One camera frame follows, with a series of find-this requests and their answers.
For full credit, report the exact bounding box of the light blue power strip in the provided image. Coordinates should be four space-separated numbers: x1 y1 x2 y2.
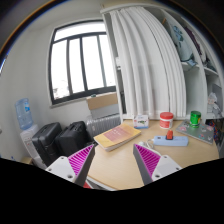
154 136 188 146

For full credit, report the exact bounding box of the yellow book with red cover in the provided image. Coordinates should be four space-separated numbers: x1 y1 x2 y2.
94 123 141 152

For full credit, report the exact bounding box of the orange red charger plug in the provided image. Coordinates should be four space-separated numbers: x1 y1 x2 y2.
166 130 173 140

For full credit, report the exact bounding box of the white shelf unit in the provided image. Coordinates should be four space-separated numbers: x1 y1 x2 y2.
99 3 224 158

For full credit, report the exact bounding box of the grey laptop with stickers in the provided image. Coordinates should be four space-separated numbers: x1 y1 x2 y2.
176 120 214 144

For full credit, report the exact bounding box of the white power cable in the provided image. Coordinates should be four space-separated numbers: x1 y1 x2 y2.
137 138 156 151

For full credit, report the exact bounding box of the black framed window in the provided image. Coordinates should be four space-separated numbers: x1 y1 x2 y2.
48 20 116 105

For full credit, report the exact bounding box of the silver ribbed suitcase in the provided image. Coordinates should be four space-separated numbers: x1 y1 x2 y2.
86 114 121 138

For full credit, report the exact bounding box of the green metallic can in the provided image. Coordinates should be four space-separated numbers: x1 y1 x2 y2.
190 111 201 128

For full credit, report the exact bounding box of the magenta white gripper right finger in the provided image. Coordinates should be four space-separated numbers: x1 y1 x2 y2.
133 144 181 185

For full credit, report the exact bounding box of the blue water bottle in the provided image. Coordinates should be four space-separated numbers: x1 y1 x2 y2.
15 98 33 130

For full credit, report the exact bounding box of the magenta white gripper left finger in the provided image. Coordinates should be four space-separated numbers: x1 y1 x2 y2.
46 145 95 187

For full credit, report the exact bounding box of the black suitcase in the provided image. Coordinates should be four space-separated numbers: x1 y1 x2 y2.
56 121 90 156
32 122 62 166

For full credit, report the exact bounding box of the white jar with red lid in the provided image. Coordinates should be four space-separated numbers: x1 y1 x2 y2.
160 112 174 129

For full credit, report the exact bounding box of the small white tissue box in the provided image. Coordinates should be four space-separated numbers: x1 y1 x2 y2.
133 115 149 129

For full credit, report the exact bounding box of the cardboard box on suitcase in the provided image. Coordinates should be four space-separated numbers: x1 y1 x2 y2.
86 92 119 119

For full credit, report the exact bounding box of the white water dispenser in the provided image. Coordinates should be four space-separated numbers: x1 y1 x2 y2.
20 124 46 169

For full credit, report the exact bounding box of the light blue patterned bag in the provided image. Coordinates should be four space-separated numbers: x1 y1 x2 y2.
164 20 197 67

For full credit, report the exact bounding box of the black suitcase left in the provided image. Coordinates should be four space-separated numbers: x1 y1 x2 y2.
32 122 62 166

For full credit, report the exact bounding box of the black suitcase right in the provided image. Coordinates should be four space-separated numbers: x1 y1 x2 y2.
56 121 90 156

